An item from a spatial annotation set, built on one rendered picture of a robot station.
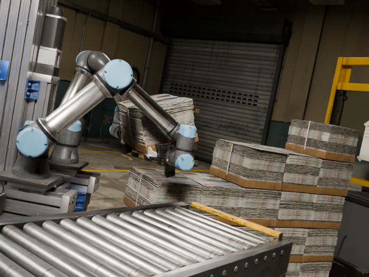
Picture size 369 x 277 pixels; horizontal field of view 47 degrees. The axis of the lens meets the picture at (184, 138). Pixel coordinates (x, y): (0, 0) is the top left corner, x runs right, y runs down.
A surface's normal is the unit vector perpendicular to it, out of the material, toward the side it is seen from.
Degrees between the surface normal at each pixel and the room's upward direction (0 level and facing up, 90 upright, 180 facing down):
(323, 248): 90
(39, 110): 90
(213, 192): 90
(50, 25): 90
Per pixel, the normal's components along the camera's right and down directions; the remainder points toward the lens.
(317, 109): -0.61, -0.06
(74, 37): 0.77, 0.19
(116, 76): 0.33, 0.03
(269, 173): 0.50, 0.15
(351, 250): -0.86, -0.13
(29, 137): 0.13, 0.19
